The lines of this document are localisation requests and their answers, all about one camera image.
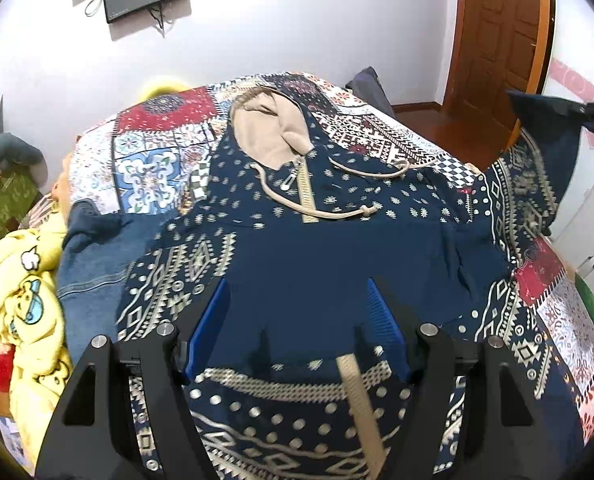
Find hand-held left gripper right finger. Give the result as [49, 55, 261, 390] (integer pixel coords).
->
[366, 277, 552, 480]

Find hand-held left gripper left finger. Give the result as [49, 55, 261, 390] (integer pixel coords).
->
[34, 277, 232, 480]

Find navy patterned zip hoodie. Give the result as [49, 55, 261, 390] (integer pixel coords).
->
[67, 77, 585, 480]

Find brown wooden door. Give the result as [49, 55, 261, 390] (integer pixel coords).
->
[443, 0, 558, 111]

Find blue denim jeans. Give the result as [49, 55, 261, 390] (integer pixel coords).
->
[57, 217, 170, 323]

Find patchwork printed bedspread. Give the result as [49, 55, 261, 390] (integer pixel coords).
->
[29, 71, 594, 480]

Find yellow cartoon print cloth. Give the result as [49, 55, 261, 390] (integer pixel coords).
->
[0, 152, 75, 477]

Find dark blue pillow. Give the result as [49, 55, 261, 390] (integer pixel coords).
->
[346, 66, 394, 116]

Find green patterned box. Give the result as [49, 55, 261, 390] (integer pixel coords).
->
[0, 169, 44, 257]

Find yellow plush item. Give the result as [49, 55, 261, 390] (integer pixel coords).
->
[138, 76, 192, 103]

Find grey neck pillow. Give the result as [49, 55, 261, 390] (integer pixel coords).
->
[0, 132, 46, 182]

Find pink wall decoration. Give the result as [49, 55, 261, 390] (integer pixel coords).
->
[549, 57, 594, 150]

